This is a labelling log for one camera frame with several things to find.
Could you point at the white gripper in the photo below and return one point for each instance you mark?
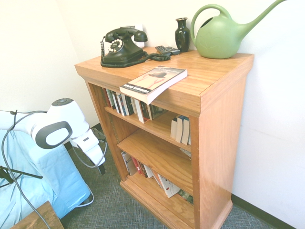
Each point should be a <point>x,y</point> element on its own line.
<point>91,150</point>

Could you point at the thick paperback book dark cover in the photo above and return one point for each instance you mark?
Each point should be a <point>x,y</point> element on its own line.
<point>152,81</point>

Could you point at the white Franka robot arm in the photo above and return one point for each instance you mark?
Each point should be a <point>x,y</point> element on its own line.
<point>59,114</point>

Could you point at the white and black cover book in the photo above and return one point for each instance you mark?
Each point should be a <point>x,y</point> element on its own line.
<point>127,163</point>

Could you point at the white cover paperback book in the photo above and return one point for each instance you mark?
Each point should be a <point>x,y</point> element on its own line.
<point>148,171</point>

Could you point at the orange cover paperback book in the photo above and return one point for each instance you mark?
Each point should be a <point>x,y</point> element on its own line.
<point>157,179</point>

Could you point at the white book with red marks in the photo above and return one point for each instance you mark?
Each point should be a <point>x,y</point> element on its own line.
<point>169,187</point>

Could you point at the worn tan paperback book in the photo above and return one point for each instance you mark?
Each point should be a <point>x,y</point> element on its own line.
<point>133,106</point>

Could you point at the red spine paperback book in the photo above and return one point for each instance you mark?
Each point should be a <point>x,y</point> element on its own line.
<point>106,97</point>

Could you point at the dark wooden table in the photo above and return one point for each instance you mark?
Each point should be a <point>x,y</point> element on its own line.
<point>40,219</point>

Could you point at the dark picture cover paperback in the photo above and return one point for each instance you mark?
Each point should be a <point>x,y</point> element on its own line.
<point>157,111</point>

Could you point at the blue cover paperback book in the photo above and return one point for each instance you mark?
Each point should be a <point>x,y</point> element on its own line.
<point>174,128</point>
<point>179,130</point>

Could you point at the dark green cover book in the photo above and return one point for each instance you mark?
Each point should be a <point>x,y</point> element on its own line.
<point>186,196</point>

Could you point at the white books middle right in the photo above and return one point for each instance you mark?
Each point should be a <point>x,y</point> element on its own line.
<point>186,132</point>

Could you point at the black rotary telephone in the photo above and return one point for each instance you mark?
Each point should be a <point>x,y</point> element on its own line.
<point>124,51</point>

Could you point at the wooden bookshelf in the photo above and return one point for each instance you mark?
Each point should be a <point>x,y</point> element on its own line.
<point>221,131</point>

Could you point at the black glossy vase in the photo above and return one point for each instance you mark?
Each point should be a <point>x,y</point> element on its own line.
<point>182,35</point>

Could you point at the green plastic watering can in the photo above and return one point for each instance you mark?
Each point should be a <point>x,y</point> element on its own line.
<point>216,40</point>

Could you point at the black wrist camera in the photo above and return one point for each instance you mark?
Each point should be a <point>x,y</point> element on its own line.
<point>98,134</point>

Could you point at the black camera tripod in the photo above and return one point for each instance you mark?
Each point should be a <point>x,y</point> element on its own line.
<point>28,175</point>

